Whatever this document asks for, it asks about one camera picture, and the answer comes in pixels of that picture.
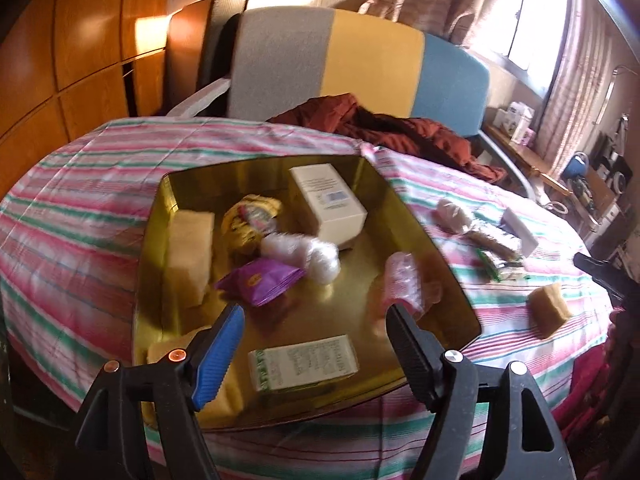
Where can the pink snack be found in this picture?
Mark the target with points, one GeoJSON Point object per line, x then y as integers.
{"type": "Point", "coordinates": [402, 277]}

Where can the wooden side table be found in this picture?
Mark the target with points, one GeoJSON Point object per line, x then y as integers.
{"type": "Point", "coordinates": [530, 162]}

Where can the pink patterned curtain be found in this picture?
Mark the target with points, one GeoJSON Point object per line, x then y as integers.
{"type": "Point", "coordinates": [575, 60]}

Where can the blue appliance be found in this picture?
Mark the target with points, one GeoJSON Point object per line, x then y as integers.
{"type": "Point", "coordinates": [577, 165]}

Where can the white round wrapped snack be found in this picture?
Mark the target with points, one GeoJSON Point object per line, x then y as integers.
{"type": "Point", "coordinates": [452, 212]}

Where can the cluttered wooden cabinet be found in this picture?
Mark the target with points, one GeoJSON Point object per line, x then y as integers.
{"type": "Point", "coordinates": [605, 195]}

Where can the clear grain bar packet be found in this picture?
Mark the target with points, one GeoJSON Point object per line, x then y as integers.
{"type": "Point", "coordinates": [492, 240]}

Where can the small white box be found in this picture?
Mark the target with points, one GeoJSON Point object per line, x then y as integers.
{"type": "Point", "coordinates": [502, 117]}

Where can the pink green striped tablecloth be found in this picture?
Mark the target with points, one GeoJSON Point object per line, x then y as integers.
{"type": "Point", "coordinates": [75, 185]}

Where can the red garment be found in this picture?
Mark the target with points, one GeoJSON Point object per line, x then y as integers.
{"type": "Point", "coordinates": [585, 385]}

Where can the green white carton box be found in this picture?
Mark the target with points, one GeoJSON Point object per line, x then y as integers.
{"type": "Point", "coordinates": [305, 362]}

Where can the tall white printed box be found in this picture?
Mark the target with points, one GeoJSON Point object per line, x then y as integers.
{"type": "Point", "coordinates": [520, 120]}

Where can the yellow sponge cake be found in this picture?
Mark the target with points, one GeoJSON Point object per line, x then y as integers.
{"type": "Point", "coordinates": [187, 255]}
{"type": "Point", "coordinates": [550, 305]}

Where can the wooden wardrobe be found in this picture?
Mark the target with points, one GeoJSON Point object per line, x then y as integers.
{"type": "Point", "coordinates": [75, 35]}

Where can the purple snack packet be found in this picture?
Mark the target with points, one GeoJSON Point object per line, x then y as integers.
{"type": "Point", "coordinates": [260, 280]}

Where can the white bar packet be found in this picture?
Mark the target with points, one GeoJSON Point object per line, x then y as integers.
{"type": "Point", "coordinates": [520, 230]}

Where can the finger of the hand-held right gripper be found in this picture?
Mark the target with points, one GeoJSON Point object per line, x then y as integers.
{"type": "Point", "coordinates": [607, 277]}

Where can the wooden board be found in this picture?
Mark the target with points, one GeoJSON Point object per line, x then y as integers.
{"type": "Point", "coordinates": [187, 50]}

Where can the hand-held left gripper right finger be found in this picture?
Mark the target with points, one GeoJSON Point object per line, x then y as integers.
{"type": "Point", "coordinates": [415, 360]}

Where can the red-brown padded jacket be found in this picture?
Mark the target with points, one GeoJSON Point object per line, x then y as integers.
{"type": "Point", "coordinates": [425, 135]}

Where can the window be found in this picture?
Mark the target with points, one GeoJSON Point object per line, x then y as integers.
{"type": "Point", "coordinates": [530, 20]}

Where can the green snack packet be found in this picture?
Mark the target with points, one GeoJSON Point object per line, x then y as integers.
{"type": "Point", "coordinates": [500, 267]}

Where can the gold metal tin box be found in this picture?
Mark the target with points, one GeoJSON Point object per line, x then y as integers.
{"type": "Point", "coordinates": [350, 300]}

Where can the brown chair back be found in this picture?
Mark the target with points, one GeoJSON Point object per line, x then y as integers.
{"type": "Point", "coordinates": [225, 35]}

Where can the small pink box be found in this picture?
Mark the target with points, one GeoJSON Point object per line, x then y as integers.
{"type": "Point", "coordinates": [527, 136]}

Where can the white cotton pads bag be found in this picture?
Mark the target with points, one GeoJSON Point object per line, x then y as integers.
{"type": "Point", "coordinates": [320, 260]}

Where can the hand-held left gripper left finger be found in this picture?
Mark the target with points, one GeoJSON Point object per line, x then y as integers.
{"type": "Point", "coordinates": [215, 360]}

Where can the grey yellow blue armchair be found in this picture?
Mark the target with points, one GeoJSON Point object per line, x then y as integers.
{"type": "Point", "coordinates": [370, 60]}

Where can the yellow snack packet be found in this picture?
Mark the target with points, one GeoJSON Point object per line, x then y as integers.
{"type": "Point", "coordinates": [247, 222]}

